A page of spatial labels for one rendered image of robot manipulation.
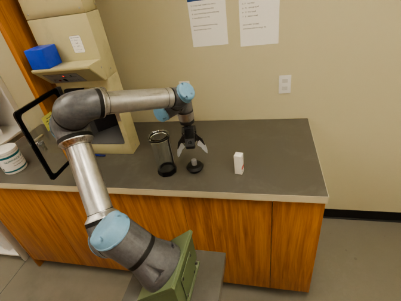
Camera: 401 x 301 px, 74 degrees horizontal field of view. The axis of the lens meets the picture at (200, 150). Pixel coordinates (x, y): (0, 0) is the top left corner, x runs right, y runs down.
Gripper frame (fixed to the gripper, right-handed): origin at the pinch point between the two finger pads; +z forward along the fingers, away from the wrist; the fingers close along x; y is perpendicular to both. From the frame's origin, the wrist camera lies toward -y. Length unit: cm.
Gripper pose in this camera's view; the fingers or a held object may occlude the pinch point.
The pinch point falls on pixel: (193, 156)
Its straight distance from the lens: 135.3
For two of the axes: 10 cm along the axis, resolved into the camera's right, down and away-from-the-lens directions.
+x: -9.9, 1.5, 0.2
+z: 1.3, 8.2, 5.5
